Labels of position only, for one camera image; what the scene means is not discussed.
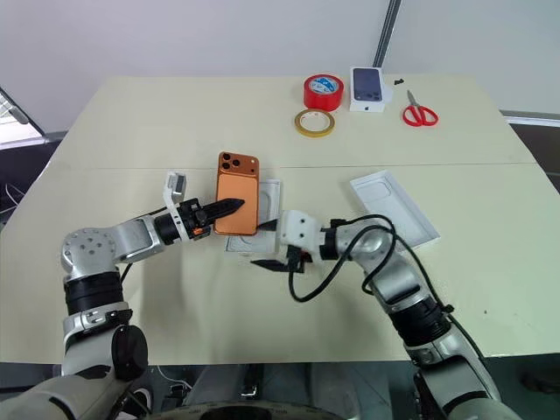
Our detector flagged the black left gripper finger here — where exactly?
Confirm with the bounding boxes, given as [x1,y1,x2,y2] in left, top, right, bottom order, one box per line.
[203,198,246,222]

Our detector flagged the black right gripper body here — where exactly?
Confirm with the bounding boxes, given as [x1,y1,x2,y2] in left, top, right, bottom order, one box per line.
[283,244,315,275]

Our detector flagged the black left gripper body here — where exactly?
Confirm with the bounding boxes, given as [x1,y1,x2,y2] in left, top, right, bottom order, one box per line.
[181,198,213,242]

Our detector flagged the orange smartphone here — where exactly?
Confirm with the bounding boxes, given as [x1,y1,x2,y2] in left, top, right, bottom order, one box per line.
[213,150,261,238]

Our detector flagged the white phone box base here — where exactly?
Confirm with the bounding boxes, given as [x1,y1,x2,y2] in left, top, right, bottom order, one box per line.
[224,178,284,256]

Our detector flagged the white phone box lid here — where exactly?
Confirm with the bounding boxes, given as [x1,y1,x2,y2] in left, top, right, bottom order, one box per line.
[348,169,441,251]

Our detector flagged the white box with phone print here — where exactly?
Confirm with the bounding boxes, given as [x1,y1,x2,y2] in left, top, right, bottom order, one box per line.
[348,66,393,115]

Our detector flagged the yellow tape roll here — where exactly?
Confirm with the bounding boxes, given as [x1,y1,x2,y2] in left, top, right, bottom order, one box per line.
[293,108,338,141]

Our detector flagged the red tape roll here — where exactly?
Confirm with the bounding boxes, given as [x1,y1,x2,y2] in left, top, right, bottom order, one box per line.
[302,73,347,112]

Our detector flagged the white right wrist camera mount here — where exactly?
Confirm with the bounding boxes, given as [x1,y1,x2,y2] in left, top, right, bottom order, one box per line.
[275,209,326,256]

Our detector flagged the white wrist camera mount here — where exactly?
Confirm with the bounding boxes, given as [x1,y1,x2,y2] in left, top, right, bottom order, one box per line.
[275,209,326,256]
[162,171,190,241]

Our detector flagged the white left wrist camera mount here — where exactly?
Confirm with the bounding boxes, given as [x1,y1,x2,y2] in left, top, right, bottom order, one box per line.
[162,171,190,241]

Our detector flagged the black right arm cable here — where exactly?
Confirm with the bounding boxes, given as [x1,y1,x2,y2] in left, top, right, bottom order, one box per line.
[286,213,489,365]

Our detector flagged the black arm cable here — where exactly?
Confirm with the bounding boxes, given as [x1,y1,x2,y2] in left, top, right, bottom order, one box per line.
[286,213,489,365]
[119,207,172,282]

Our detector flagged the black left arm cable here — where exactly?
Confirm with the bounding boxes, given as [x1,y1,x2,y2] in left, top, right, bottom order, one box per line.
[119,207,172,282]

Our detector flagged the white loose cable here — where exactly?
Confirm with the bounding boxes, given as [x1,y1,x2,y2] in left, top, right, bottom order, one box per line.
[0,181,24,216]

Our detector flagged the red handled scissors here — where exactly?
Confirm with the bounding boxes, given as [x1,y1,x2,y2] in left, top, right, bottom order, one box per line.
[402,88,440,129]

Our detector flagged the grey metal frame bar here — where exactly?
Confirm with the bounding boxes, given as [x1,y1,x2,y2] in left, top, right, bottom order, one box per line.
[0,86,67,146]

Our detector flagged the grey wall strip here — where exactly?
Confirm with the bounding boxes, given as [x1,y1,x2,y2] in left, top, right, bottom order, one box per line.
[373,0,403,67]

